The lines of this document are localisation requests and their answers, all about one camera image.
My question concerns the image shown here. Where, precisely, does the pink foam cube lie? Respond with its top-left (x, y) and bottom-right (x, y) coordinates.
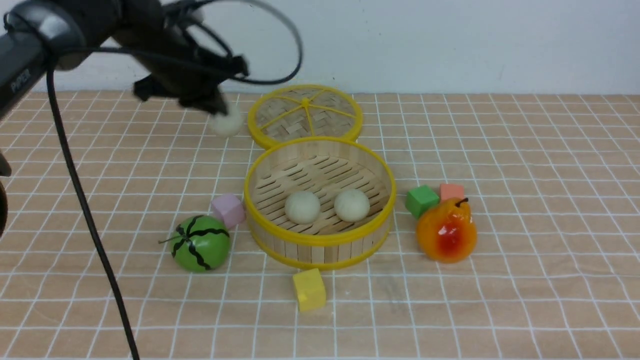
top-left (211, 193), bottom-right (246, 229)

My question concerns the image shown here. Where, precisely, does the bamboo steamer tray yellow rim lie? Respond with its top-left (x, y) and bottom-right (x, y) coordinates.
top-left (243, 136), bottom-right (397, 271)

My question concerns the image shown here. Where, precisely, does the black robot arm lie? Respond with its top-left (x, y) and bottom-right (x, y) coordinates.
top-left (0, 0), bottom-right (249, 116)

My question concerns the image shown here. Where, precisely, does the black cable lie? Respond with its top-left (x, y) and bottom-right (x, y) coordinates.
top-left (45, 0), bottom-right (304, 360)

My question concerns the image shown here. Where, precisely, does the orange toy pear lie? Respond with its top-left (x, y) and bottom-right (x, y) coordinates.
top-left (415, 197), bottom-right (478, 264)

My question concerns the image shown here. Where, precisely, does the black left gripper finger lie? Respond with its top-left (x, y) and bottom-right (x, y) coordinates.
top-left (132, 75), bottom-right (173, 101)

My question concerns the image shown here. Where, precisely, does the bamboo steamer lid yellow rim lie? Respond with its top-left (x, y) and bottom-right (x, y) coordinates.
top-left (247, 84), bottom-right (364, 150)

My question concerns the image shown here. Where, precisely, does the white bun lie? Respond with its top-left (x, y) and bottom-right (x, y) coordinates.
top-left (333, 188), bottom-right (370, 223)
top-left (207, 104), bottom-right (245, 138)
top-left (285, 191), bottom-right (321, 224)

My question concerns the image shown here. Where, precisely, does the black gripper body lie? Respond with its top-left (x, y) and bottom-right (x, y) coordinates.
top-left (113, 0), bottom-right (217, 100)

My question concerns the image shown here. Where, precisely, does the yellow foam cube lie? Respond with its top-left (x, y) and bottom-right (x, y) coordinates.
top-left (292, 268), bottom-right (327, 312)

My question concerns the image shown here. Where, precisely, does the orange-pink foam cube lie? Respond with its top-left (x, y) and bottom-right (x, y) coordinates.
top-left (439, 183), bottom-right (466, 203)

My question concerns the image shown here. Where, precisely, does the green foam cube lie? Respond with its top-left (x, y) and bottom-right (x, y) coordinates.
top-left (404, 185), bottom-right (441, 220)

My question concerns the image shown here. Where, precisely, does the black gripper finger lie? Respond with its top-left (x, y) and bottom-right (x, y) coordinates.
top-left (178, 55), bottom-right (249, 116)

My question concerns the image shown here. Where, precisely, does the green toy watermelon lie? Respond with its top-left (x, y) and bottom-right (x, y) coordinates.
top-left (158, 214), bottom-right (232, 273)

